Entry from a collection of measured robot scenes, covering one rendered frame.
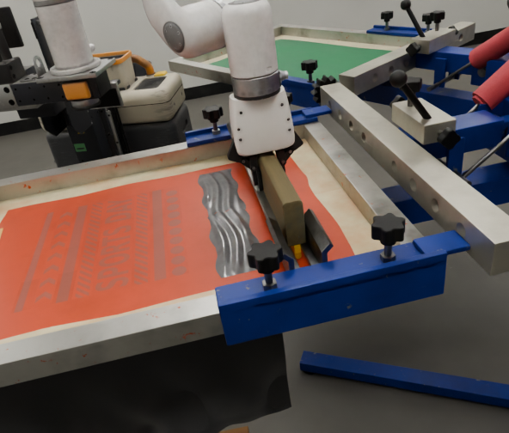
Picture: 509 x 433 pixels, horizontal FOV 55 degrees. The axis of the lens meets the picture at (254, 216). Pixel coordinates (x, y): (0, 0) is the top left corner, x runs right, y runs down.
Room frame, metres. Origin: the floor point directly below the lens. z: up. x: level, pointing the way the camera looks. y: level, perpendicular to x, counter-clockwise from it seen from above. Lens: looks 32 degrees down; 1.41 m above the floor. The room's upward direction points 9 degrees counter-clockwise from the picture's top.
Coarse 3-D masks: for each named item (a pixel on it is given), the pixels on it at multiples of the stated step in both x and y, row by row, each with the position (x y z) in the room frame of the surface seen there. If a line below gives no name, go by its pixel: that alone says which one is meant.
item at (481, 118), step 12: (468, 120) 0.80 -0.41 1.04; (480, 120) 0.79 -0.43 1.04; (492, 120) 0.78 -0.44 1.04; (456, 132) 0.77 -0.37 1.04; (468, 132) 0.77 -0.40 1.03; (480, 132) 0.78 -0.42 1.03; (492, 132) 0.78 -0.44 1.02; (420, 144) 0.76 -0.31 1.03; (432, 144) 0.77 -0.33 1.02; (468, 144) 0.77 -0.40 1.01; (480, 144) 0.78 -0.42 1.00; (492, 144) 0.78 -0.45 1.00; (444, 156) 0.77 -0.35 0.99
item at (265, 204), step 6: (246, 168) 0.85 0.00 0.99; (252, 180) 0.79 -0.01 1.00; (258, 192) 0.74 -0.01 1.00; (264, 192) 0.74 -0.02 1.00; (258, 198) 0.73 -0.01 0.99; (264, 198) 0.72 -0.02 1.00; (264, 204) 0.70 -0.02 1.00; (264, 210) 0.68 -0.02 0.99; (270, 210) 0.67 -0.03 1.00; (270, 216) 0.66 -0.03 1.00
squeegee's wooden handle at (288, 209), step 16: (272, 160) 0.73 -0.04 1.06; (272, 176) 0.67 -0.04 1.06; (272, 192) 0.65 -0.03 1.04; (288, 192) 0.61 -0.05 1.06; (272, 208) 0.68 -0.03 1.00; (288, 208) 0.58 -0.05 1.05; (288, 224) 0.58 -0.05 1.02; (304, 224) 0.58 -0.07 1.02; (288, 240) 0.58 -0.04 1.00; (304, 240) 0.58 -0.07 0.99
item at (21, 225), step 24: (216, 168) 0.95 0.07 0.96; (240, 168) 0.93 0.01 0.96; (288, 168) 0.89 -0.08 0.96; (96, 192) 0.92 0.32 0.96; (120, 192) 0.90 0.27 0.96; (144, 192) 0.89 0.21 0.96; (192, 192) 0.86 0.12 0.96; (240, 192) 0.82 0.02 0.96; (312, 192) 0.78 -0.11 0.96; (24, 216) 0.87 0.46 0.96; (192, 216) 0.76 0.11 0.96; (0, 240) 0.79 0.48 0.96; (24, 240) 0.77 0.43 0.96
